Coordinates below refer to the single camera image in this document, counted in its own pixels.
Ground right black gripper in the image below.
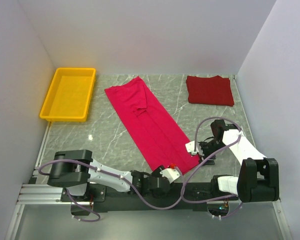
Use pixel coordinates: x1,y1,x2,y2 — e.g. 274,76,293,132
197,138,228,167

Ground bright red t-shirt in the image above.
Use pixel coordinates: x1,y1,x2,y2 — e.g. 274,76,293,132
105,77,199,174

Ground yellow plastic tray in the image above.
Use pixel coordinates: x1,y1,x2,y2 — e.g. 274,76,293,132
39,67,97,122

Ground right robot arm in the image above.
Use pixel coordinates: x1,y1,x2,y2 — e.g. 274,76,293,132
195,117,280,203

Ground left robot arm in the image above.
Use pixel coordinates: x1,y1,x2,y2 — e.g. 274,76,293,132
47,149,173,201

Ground folded dark red t-shirt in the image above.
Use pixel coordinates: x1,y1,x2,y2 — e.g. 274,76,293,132
185,75,235,107

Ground black base beam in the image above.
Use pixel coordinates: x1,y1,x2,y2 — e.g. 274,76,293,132
60,182,238,213

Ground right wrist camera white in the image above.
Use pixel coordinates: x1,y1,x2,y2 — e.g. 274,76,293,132
185,141,203,156

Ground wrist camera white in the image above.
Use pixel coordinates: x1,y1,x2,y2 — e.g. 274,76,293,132
185,141,203,156
159,165,184,184

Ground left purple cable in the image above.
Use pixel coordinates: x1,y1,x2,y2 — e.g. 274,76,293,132
37,159,203,223

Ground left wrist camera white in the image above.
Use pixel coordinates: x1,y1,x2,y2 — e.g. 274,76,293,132
159,165,184,184

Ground aluminium rail frame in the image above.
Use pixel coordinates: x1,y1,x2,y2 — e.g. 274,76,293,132
5,122,90,240

